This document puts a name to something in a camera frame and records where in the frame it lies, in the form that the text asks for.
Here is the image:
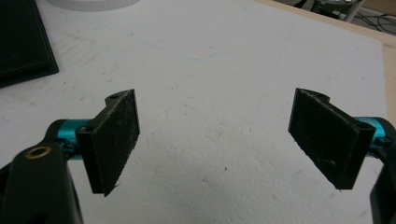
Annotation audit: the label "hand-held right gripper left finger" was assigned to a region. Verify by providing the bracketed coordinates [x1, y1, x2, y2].
[56, 89, 141, 198]

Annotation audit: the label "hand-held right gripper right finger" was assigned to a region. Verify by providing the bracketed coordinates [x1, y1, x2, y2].
[288, 87, 389, 190]

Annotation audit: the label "black bag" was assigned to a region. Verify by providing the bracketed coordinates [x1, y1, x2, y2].
[0, 0, 60, 89]

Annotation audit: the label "wooden table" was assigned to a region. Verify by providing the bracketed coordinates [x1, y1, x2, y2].
[253, 0, 396, 127]

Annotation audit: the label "white foam mat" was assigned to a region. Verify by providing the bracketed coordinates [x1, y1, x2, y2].
[0, 0, 389, 224]

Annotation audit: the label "white metal desk leg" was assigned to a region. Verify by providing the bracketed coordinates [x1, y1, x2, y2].
[343, 0, 366, 23]

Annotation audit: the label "white stand with round base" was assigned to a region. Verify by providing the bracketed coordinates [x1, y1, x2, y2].
[46, 0, 142, 13]

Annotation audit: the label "black floor cables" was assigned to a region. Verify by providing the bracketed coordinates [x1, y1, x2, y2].
[354, 11, 396, 33]

